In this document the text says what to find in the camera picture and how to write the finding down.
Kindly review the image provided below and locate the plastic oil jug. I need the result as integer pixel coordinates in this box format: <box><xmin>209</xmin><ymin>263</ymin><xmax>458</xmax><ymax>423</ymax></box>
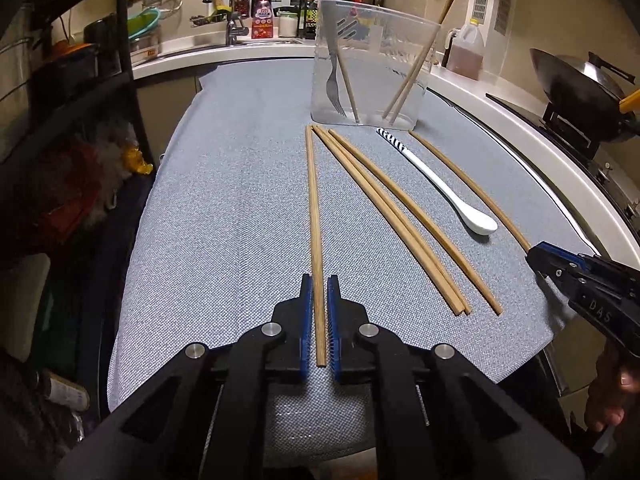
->
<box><xmin>445</xmin><ymin>17</ymin><xmax>486</xmax><ymax>81</ymax></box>

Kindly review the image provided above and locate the white-handled metal fork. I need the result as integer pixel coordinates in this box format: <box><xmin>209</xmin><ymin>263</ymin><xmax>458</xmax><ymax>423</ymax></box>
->
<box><xmin>319</xmin><ymin>0</ymin><xmax>347</xmax><ymax>117</ymax></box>

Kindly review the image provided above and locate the steel sink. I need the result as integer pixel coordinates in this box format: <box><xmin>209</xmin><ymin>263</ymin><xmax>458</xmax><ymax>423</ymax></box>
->
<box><xmin>132</xmin><ymin>37</ymin><xmax>306</xmax><ymax>63</ymax></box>

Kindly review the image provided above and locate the wire sponge holder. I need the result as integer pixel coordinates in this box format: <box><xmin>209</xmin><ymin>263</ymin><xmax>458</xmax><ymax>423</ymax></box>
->
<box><xmin>189</xmin><ymin>12</ymin><xmax>231</xmax><ymax>27</ymax></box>

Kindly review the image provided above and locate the pink detergent pouch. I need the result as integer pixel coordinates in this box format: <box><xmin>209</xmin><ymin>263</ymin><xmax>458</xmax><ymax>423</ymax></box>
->
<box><xmin>250</xmin><ymin>0</ymin><xmax>275</xmax><ymax>40</ymax></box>

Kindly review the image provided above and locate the green colander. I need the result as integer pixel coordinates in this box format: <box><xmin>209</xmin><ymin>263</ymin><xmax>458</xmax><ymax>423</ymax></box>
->
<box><xmin>126</xmin><ymin>6</ymin><xmax>161</xmax><ymax>36</ymax></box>

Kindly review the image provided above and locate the person's right hand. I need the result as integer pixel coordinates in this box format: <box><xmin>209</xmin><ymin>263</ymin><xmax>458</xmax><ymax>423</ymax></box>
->
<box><xmin>584</xmin><ymin>345</ymin><xmax>640</xmax><ymax>431</ymax></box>

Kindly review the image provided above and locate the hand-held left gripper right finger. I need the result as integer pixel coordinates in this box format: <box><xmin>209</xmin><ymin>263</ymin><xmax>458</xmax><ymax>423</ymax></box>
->
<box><xmin>326</xmin><ymin>275</ymin><xmax>586</xmax><ymax>480</ymax></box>

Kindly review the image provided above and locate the steel wok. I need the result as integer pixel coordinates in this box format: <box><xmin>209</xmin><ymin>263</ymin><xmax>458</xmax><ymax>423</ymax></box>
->
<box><xmin>529</xmin><ymin>47</ymin><xmax>640</xmax><ymax>143</ymax></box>

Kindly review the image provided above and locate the chrome faucet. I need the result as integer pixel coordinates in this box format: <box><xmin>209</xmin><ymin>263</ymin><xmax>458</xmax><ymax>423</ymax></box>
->
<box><xmin>202</xmin><ymin>0</ymin><xmax>249</xmax><ymax>46</ymax></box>

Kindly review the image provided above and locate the white spoon striped handle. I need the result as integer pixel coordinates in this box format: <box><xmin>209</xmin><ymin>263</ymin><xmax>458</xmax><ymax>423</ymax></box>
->
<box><xmin>376</xmin><ymin>127</ymin><xmax>499</xmax><ymax>236</ymax></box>

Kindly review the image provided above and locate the black gas stove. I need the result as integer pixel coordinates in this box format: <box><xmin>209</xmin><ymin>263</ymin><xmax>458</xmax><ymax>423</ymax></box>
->
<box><xmin>486</xmin><ymin>92</ymin><xmax>640</xmax><ymax>221</ymax></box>

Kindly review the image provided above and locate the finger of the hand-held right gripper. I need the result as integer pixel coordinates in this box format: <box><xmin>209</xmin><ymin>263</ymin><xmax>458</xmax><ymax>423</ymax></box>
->
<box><xmin>526</xmin><ymin>250</ymin><xmax>588</xmax><ymax>293</ymax></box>
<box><xmin>537</xmin><ymin>242</ymin><xmax>640</xmax><ymax>286</ymax></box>

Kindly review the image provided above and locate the wooden chopstick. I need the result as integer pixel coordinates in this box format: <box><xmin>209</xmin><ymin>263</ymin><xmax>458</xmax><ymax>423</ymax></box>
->
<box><xmin>305</xmin><ymin>0</ymin><xmax>361</xmax><ymax>123</ymax></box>
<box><xmin>312</xmin><ymin>125</ymin><xmax>463</xmax><ymax>317</ymax></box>
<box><xmin>328</xmin><ymin>129</ymin><xmax>503</xmax><ymax>316</ymax></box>
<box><xmin>322</xmin><ymin>127</ymin><xmax>473</xmax><ymax>314</ymax></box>
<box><xmin>409</xmin><ymin>130</ymin><xmax>533</xmax><ymax>253</ymax></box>
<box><xmin>381</xmin><ymin>0</ymin><xmax>460</xmax><ymax>120</ymax></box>
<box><xmin>389</xmin><ymin>0</ymin><xmax>466</xmax><ymax>123</ymax></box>
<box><xmin>305</xmin><ymin>124</ymin><xmax>328</xmax><ymax>368</ymax></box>

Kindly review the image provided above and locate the yellow plastic bag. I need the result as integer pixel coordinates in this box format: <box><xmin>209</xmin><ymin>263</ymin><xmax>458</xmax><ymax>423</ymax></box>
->
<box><xmin>122</xmin><ymin>142</ymin><xmax>153</xmax><ymax>176</ymax></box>

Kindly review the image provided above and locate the black storage rack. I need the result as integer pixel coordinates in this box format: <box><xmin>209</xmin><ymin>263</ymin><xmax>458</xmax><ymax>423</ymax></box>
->
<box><xmin>0</xmin><ymin>0</ymin><xmax>161</xmax><ymax>480</ymax></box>

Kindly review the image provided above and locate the grey woven mat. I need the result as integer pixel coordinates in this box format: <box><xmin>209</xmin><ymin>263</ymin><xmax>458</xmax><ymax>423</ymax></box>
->
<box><xmin>107</xmin><ymin>55</ymin><xmax>571</xmax><ymax>466</ymax></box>

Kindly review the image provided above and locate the black pot orange lid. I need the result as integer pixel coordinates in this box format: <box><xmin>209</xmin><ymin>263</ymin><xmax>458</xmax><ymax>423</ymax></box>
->
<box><xmin>40</xmin><ymin>40</ymin><xmax>101</xmax><ymax>78</ymax></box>

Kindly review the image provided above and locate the white bottle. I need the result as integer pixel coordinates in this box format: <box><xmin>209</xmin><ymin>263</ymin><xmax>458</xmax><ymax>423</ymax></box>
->
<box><xmin>42</xmin><ymin>370</ymin><xmax>91</xmax><ymax>411</ymax></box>

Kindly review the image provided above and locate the steel basin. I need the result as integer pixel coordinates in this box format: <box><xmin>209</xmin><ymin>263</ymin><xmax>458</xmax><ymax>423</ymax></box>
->
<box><xmin>129</xmin><ymin>32</ymin><xmax>163</xmax><ymax>58</ymax></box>

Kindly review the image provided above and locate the clear plastic container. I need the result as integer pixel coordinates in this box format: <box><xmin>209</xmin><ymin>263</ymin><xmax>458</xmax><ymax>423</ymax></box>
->
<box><xmin>310</xmin><ymin>0</ymin><xmax>443</xmax><ymax>128</ymax></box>

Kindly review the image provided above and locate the red plastic bag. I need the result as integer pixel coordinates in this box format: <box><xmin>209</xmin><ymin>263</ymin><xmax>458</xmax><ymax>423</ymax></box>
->
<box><xmin>40</xmin><ymin>145</ymin><xmax>121</xmax><ymax>231</ymax></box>

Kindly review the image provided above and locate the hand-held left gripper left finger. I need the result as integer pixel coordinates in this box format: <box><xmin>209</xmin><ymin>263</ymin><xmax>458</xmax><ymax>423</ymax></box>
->
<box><xmin>52</xmin><ymin>274</ymin><xmax>315</xmax><ymax>480</ymax></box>

